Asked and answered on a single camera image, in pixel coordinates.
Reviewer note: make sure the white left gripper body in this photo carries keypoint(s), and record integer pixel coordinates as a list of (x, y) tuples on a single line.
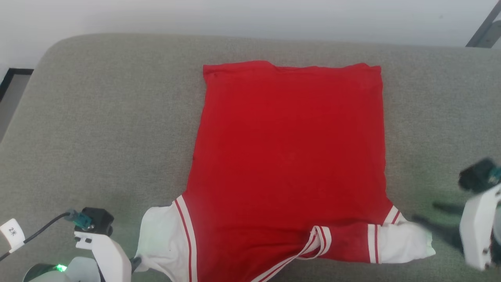
[(111, 258)]

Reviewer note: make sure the red shirt with white sleeves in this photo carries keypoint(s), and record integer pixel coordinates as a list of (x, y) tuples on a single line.
[(289, 156)]

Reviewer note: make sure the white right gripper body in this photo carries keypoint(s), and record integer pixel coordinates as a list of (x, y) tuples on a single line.
[(477, 227)]

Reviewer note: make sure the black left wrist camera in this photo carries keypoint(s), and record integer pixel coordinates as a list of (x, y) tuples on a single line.
[(98, 219)]

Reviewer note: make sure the grey fabric sofa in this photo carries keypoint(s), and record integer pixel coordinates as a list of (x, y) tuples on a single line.
[(98, 137)]

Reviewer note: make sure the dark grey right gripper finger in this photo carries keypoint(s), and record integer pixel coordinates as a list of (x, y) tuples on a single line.
[(450, 207), (442, 233)]

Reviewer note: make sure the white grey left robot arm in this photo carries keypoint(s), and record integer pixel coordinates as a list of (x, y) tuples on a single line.
[(78, 272)]

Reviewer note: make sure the grey metal pole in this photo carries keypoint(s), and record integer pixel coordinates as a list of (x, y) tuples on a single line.
[(485, 31)]

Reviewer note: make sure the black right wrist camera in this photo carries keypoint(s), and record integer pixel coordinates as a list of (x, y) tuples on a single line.
[(475, 176)]

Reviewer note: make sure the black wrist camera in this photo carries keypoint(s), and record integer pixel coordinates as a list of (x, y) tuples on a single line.
[(98, 219), (475, 176)]

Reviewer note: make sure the black framed grey floor panel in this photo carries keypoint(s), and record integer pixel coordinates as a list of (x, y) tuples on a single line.
[(15, 71)]

